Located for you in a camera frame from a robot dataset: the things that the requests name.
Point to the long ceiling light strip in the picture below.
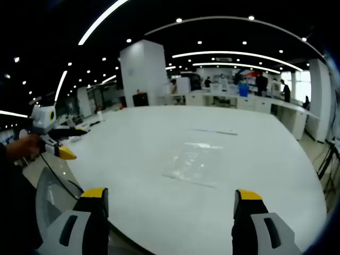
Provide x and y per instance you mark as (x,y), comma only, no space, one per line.
(239,53)
(101,21)
(60,86)

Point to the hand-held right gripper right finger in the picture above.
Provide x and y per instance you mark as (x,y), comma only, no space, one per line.
(247,228)

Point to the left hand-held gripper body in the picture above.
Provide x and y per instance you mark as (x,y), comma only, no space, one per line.
(42,118)

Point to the black cabinet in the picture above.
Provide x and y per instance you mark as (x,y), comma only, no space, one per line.
(140,99)

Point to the white pillar by window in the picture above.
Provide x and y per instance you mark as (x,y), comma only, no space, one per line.
(320,101)

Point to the small white bottle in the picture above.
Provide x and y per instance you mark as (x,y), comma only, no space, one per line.
(100,116)

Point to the white square pillar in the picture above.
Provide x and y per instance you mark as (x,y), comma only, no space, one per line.
(143,71)

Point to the long white counter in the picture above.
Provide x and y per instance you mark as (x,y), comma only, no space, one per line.
(287,111)

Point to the person's left hand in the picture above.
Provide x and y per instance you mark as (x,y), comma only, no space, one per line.
(25,146)

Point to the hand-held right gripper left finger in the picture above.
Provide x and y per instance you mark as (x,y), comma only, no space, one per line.
(90,228)

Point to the black metal stand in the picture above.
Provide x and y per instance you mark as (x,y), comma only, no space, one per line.
(328,164)

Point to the grey mesh office chair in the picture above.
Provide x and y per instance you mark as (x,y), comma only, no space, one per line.
(50,196)

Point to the clear plastic strip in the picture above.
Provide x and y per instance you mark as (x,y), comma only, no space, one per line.
(212,131)

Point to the person's dark clothing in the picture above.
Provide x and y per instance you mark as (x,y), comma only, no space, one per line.
(16,199)

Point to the clear resealable plastic bag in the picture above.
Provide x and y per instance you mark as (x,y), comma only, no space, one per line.
(192,164)

